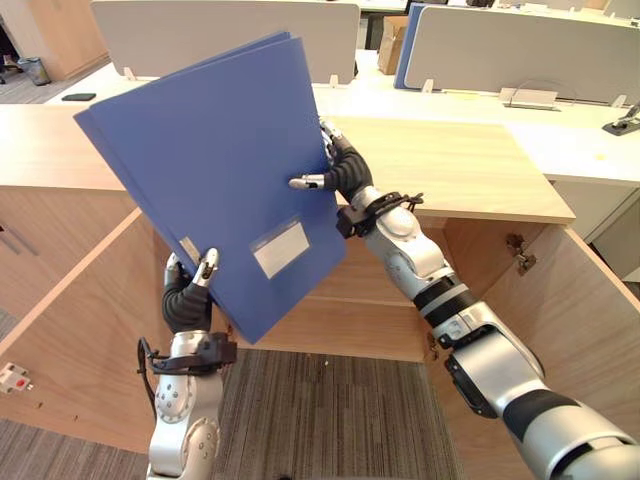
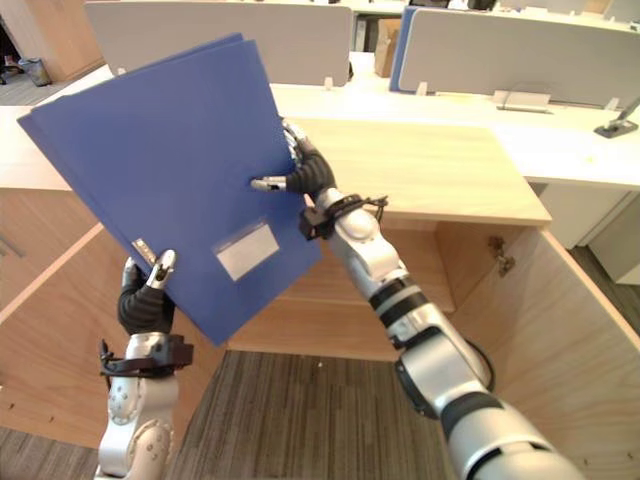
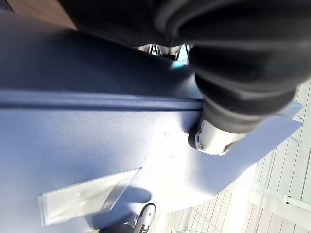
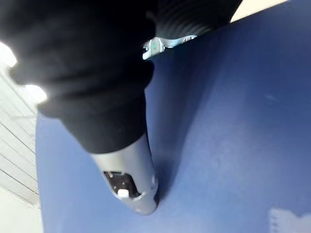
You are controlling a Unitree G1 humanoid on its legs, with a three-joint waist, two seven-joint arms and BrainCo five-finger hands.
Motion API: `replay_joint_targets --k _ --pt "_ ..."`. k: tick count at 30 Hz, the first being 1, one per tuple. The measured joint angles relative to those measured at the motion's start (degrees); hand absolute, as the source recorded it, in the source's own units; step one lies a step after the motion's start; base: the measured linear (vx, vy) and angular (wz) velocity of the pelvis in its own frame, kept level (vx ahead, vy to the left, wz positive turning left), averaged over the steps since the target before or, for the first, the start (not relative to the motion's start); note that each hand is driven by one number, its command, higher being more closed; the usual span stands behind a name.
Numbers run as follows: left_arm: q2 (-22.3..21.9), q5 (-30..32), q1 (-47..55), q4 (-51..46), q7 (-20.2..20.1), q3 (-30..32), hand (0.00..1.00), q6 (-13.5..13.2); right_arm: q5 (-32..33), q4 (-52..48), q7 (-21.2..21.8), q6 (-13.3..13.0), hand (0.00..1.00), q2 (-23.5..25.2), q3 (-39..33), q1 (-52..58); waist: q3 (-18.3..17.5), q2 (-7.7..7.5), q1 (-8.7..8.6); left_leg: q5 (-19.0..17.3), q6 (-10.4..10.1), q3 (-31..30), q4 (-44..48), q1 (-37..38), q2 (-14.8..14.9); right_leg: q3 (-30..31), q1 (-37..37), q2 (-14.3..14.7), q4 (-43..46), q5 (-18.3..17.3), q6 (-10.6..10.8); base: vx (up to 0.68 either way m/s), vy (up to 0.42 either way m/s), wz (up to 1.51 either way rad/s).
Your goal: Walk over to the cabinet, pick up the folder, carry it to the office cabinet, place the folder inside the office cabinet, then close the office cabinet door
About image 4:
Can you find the blue folder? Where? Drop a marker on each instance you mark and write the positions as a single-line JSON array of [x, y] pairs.
[[218, 136]]

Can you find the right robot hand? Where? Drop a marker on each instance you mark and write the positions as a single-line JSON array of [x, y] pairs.
[[92, 80]]

